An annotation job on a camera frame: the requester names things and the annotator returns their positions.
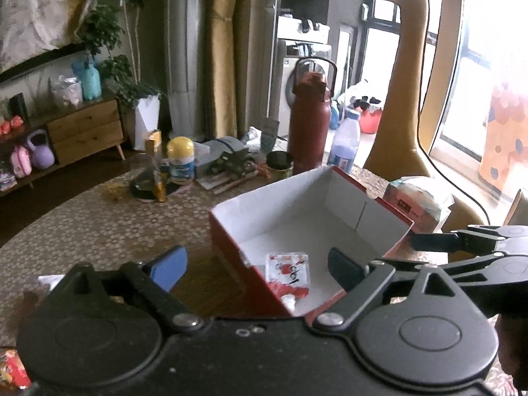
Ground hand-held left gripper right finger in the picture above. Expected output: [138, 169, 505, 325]
[311, 247, 454, 327]

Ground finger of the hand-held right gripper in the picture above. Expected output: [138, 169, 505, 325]
[437, 251, 528, 287]
[406, 225, 528, 256]

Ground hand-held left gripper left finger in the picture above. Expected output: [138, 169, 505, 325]
[62, 245, 205, 334]

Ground red and white snack packet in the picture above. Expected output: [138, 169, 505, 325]
[264, 251, 310, 301]

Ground red cardboard box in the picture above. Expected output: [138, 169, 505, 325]
[208, 165, 414, 318]

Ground person's right hand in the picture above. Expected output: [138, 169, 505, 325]
[494, 314, 528, 389]

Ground white pink tissue pack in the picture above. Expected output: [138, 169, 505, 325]
[383, 177, 453, 234]

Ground dark ashtray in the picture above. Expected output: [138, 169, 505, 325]
[129, 175, 179, 204]

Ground stack of magazines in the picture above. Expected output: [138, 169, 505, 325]
[196, 168, 265, 195]

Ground yellow lid jar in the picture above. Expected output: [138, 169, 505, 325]
[166, 136, 196, 185]

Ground dark tin can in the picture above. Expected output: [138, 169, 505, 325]
[266, 151, 295, 182]

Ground clear plastic water bottle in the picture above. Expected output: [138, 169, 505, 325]
[327, 109, 362, 175]

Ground orange patterned curtain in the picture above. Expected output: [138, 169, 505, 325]
[478, 61, 528, 199]

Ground grey box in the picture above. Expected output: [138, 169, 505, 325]
[193, 135, 250, 179]

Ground small yellow box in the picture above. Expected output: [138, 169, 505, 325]
[144, 129, 163, 153]

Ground red bucket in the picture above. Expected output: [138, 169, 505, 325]
[358, 106, 384, 134]

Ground dark red thermos bottle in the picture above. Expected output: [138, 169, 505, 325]
[286, 58, 338, 174]

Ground potted plant in white pot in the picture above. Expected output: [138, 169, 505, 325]
[76, 0, 164, 151]

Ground green card package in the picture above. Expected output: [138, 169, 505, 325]
[259, 117, 281, 152]

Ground tan giraffe statue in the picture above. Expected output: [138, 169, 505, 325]
[363, 0, 487, 234]

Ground wooden cabinet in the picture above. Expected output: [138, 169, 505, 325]
[0, 94, 127, 197]

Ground purple kettlebell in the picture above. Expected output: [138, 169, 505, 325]
[26, 129, 55, 169]

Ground pink kettlebell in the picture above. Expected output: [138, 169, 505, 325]
[10, 144, 33, 178]

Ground clear plastic bag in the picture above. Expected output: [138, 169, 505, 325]
[49, 75, 83, 110]

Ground teal vase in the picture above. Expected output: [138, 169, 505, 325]
[72, 55, 103, 101]

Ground white washing machine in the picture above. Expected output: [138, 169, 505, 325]
[267, 16, 333, 138]

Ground red ornaments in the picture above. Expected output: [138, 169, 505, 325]
[0, 115, 24, 135]

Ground grey standing air conditioner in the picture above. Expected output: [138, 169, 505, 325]
[165, 0, 216, 143]

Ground black speaker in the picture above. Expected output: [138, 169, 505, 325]
[10, 93, 29, 125]

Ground yellow curtain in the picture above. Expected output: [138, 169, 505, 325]
[205, 0, 253, 139]

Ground black cable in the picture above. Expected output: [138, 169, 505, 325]
[416, 0, 491, 228]

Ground white printed wall cloth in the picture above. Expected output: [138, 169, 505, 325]
[0, 0, 96, 76]

